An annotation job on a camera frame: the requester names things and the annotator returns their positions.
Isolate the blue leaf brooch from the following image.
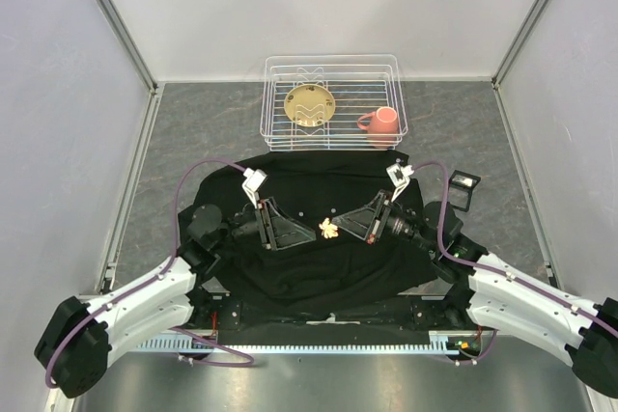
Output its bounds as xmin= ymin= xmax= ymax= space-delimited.
xmin=318 ymin=217 xmax=339 ymax=239

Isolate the aluminium frame rail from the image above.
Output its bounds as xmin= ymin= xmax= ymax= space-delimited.
xmin=71 ymin=293 xmax=595 ymax=336

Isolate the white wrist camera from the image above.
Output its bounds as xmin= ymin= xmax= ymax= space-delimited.
xmin=241 ymin=168 xmax=267 ymax=208
xmin=386 ymin=163 xmax=414 ymax=202

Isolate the black button-up shirt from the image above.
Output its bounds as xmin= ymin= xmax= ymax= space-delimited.
xmin=216 ymin=151 xmax=435 ymax=313

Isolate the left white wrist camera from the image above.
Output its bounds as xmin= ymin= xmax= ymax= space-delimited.
xmin=241 ymin=168 xmax=267 ymax=208

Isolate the purple cable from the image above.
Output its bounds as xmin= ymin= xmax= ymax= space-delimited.
xmin=409 ymin=160 xmax=618 ymax=368
xmin=42 ymin=159 xmax=255 ymax=389

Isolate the small black frame stand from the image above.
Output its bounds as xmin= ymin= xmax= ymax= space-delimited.
xmin=448 ymin=170 xmax=481 ymax=213

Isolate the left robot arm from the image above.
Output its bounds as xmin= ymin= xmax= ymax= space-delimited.
xmin=35 ymin=199 xmax=316 ymax=398

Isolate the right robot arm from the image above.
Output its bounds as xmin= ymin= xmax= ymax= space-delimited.
xmin=332 ymin=191 xmax=617 ymax=398

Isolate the white wire dish rack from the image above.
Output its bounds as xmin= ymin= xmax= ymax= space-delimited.
xmin=260 ymin=54 xmax=408 ymax=151

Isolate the pink ceramic mug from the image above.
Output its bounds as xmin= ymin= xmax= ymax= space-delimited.
xmin=356 ymin=106 xmax=399 ymax=150

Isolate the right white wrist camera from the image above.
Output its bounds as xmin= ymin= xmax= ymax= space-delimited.
xmin=386 ymin=163 xmax=414 ymax=202

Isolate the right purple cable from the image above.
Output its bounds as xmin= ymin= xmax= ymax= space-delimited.
xmin=409 ymin=160 xmax=618 ymax=368

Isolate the grey slotted cable duct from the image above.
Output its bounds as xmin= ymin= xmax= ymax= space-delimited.
xmin=132 ymin=332 xmax=469 ymax=356

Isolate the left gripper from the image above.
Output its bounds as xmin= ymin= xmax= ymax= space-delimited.
xmin=211 ymin=197 xmax=316 ymax=251

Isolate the yellow floral plate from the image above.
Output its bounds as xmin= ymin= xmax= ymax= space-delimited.
xmin=284 ymin=84 xmax=336 ymax=127

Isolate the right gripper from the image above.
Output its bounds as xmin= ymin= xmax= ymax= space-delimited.
xmin=331 ymin=190 xmax=438 ymax=254

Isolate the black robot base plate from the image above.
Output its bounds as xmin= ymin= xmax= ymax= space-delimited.
xmin=187 ymin=294 xmax=480 ymax=344

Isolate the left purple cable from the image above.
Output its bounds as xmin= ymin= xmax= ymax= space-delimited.
xmin=42 ymin=159 xmax=255 ymax=389

